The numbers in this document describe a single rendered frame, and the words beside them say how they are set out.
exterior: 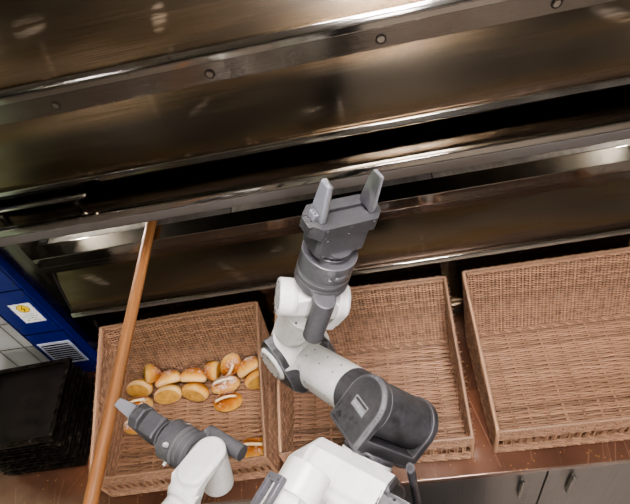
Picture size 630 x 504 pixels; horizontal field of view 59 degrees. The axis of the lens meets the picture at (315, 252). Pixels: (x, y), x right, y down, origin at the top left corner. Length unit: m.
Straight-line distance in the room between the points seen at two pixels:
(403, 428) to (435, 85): 0.75
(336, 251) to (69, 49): 0.75
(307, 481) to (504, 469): 1.05
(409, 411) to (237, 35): 0.79
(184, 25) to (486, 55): 0.64
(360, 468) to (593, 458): 1.03
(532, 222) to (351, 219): 0.99
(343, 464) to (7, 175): 1.09
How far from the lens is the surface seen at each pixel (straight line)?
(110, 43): 1.27
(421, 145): 1.34
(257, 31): 1.20
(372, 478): 0.91
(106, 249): 1.73
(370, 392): 0.93
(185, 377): 2.00
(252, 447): 1.81
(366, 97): 1.30
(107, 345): 2.02
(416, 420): 0.98
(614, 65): 1.42
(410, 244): 1.66
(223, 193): 1.30
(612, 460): 1.84
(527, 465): 1.79
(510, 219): 1.69
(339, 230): 0.77
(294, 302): 0.89
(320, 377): 1.05
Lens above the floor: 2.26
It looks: 48 degrees down
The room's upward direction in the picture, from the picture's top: 17 degrees counter-clockwise
